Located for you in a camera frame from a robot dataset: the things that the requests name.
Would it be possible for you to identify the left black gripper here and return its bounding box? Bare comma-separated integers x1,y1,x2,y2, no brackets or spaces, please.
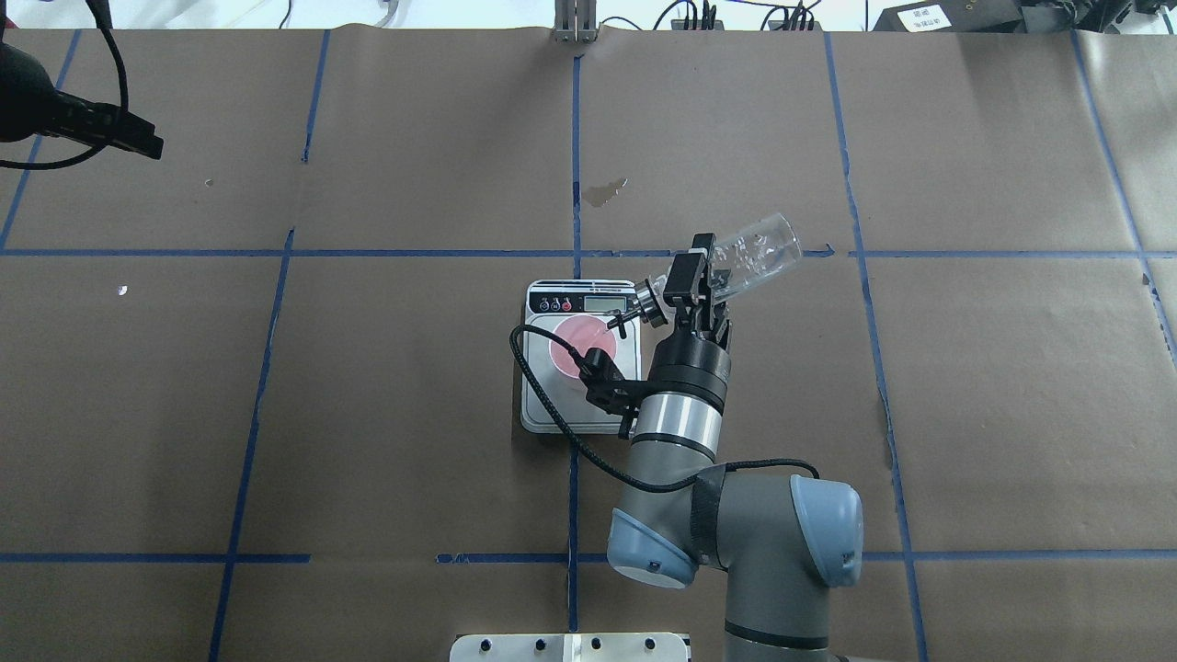
1,44,165,163

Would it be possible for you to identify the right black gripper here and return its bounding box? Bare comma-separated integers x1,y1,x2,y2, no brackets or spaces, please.
650,234,731,405

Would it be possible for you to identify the glass sauce bottle steel cap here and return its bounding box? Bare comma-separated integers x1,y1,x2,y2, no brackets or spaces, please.
607,213,803,337

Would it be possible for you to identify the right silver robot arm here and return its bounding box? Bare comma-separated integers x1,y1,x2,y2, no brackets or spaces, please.
581,234,864,661

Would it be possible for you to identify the white digital kitchen scale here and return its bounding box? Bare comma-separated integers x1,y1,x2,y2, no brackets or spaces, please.
521,280,641,435

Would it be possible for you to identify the brown paper table cover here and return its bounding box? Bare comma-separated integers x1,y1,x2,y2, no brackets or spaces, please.
1,25,1173,661

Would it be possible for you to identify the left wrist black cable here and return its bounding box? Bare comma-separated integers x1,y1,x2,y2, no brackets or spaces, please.
0,0,129,172

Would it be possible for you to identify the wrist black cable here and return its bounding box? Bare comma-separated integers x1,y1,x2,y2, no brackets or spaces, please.
0,0,129,172
508,324,822,496

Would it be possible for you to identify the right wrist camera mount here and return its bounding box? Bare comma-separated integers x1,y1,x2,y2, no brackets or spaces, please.
577,347,651,439

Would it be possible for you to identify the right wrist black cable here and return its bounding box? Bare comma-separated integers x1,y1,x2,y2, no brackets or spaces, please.
508,324,822,496

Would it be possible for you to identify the aluminium frame post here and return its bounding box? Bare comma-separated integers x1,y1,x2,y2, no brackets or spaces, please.
552,0,600,44

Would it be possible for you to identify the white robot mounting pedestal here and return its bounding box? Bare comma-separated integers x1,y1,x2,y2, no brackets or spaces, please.
448,633,692,661

